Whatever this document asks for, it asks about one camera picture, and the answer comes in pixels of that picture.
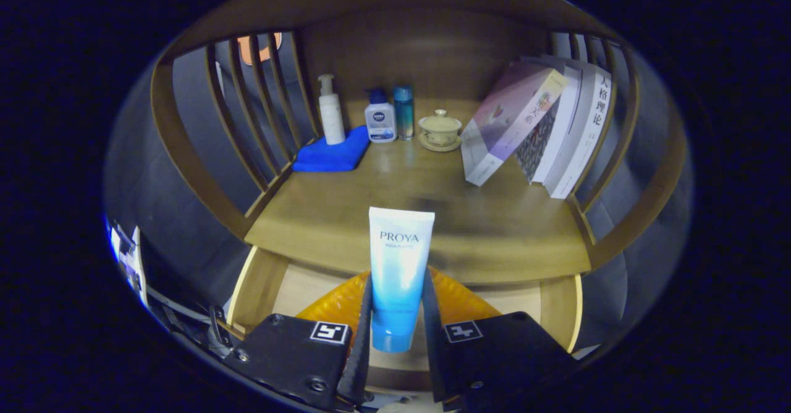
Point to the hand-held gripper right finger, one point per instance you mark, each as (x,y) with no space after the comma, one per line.
(434,351)

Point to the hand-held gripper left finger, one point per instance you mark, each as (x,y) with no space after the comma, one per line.
(361,357)

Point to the blue and white tube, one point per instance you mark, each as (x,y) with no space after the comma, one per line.
(398,271)

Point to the wooden drawer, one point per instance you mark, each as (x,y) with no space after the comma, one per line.
(256,289)

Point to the wooden countertop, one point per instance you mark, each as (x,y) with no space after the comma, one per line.
(494,234)

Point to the wooden cabinet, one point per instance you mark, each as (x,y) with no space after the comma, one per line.
(420,48)

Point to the blue folded cloth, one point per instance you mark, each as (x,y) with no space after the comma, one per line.
(330,153)

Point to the beige lidded teacup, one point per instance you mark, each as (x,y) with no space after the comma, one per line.
(440,130)

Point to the white bottle with blue cap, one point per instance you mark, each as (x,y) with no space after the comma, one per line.
(380,122)

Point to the patterned cover book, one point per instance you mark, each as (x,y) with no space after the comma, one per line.
(544,141)

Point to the slim teal bottle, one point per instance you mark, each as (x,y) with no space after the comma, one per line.
(404,113)

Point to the white side table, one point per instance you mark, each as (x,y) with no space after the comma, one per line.
(137,264)

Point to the purple and white book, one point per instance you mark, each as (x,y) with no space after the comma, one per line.
(507,119)

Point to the white pump bottle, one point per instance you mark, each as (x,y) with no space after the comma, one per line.
(332,116)

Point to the white book with black print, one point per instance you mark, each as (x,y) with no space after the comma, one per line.
(587,135)

